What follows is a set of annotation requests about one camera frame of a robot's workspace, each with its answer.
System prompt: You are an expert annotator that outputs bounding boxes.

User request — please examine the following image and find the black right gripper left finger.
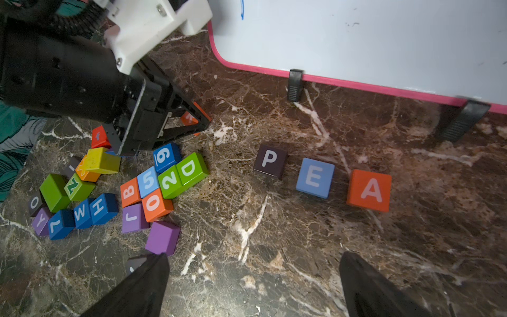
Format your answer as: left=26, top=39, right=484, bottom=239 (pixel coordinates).
left=82, top=254, right=170, bottom=316

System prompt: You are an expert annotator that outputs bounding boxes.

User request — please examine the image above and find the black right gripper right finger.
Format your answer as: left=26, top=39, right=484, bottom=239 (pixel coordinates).
left=339, top=252, right=430, bottom=316

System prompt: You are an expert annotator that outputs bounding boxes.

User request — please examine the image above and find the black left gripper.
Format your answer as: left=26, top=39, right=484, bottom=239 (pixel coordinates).
left=1, top=18, right=211, bottom=157

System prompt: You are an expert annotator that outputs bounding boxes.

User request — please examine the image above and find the orange R block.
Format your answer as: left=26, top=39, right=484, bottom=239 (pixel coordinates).
left=181, top=102, right=211, bottom=125

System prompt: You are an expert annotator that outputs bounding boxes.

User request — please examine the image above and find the orange A block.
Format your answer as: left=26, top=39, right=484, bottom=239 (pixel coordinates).
left=347, top=169, right=392, bottom=213

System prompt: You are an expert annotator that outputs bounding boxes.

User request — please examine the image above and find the light blue E block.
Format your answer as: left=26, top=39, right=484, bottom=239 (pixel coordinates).
left=296, top=158, right=335, bottom=199

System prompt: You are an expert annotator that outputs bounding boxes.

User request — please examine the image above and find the dark purple P block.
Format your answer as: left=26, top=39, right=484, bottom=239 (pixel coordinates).
left=253, top=144, right=289, bottom=179

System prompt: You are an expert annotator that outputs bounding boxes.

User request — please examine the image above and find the dark K block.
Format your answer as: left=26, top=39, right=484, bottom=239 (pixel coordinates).
left=125, top=254, right=152, bottom=276

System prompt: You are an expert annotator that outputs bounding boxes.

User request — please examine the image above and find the blue 6 block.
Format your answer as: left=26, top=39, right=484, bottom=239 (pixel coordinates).
left=153, top=143, right=182, bottom=174

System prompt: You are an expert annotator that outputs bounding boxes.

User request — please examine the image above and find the plain purple block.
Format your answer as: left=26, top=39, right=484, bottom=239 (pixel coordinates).
left=145, top=221, right=181, bottom=256

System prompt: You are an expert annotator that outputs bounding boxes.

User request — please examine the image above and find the red block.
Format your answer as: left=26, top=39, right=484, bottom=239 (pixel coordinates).
left=91, top=125, right=112, bottom=149

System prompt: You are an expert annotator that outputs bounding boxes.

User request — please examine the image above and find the purple J block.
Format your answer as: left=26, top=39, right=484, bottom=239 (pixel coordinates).
left=121, top=203, right=150, bottom=234

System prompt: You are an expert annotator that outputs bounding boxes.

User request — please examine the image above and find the green D block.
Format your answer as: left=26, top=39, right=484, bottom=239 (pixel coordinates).
left=176, top=152, right=209, bottom=190

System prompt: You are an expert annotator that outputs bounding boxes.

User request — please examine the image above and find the light blue 5 block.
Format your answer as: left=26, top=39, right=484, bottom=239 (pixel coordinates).
left=137, top=166, right=160, bottom=198

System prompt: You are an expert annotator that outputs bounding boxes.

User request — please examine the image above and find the green 2 block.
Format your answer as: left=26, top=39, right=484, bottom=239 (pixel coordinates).
left=158, top=165, right=185, bottom=199

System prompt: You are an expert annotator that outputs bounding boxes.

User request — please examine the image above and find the orange 0 block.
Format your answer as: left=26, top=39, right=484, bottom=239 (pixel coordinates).
left=142, top=188, right=174, bottom=223

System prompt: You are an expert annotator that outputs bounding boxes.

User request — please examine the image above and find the blue H block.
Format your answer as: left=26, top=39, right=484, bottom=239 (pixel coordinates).
left=90, top=193, right=119, bottom=225

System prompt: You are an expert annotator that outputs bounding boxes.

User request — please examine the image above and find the orange B block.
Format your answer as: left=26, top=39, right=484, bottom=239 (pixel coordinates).
left=120, top=177, right=142, bottom=208

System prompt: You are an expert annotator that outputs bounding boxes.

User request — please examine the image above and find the blue W block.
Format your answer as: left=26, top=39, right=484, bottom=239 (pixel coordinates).
left=73, top=198, right=93, bottom=229

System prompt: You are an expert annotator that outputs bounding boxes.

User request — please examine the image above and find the orange block under yellow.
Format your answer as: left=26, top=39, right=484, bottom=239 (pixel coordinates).
left=75, top=155, right=100, bottom=183

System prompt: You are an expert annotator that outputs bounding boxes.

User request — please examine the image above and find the blue L block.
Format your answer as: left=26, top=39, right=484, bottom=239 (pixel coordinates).
left=48, top=209, right=75, bottom=240

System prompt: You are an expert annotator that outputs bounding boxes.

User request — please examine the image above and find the green Z block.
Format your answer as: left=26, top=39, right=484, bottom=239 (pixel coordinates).
left=64, top=173, right=96, bottom=202

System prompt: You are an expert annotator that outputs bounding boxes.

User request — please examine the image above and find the purple Y block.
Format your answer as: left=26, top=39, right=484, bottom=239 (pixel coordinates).
left=32, top=207, right=53, bottom=236

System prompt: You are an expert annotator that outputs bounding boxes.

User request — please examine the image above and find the plain green block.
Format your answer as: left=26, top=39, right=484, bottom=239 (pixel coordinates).
left=40, top=174, right=71, bottom=213

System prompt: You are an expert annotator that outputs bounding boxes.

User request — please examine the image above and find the black whiteboard foot left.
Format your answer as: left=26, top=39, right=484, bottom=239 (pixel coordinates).
left=287, top=69, right=304, bottom=102

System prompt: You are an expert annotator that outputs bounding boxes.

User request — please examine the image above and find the black whiteboard foot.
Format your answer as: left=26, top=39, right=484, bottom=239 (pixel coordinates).
left=435, top=100, right=491, bottom=143
left=287, top=69, right=304, bottom=102

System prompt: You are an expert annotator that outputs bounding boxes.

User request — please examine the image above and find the dark O block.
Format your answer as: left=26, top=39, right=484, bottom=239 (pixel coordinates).
left=28, top=190, right=46, bottom=217

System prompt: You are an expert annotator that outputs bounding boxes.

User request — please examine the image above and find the black whiteboard foot right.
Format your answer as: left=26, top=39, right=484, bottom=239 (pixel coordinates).
left=435, top=100, right=491, bottom=143

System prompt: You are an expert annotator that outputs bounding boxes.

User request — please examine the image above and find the pink framed whiteboard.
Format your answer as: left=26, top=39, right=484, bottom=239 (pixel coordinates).
left=209, top=1, right=506, bottom=114

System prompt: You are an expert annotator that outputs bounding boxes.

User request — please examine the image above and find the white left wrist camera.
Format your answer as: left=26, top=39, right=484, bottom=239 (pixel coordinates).
left=95, top=0, right=213, bottom=75

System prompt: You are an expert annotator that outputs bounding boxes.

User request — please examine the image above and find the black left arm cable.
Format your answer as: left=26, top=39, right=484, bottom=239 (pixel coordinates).
left=0, top=0, right=110, bottom=36

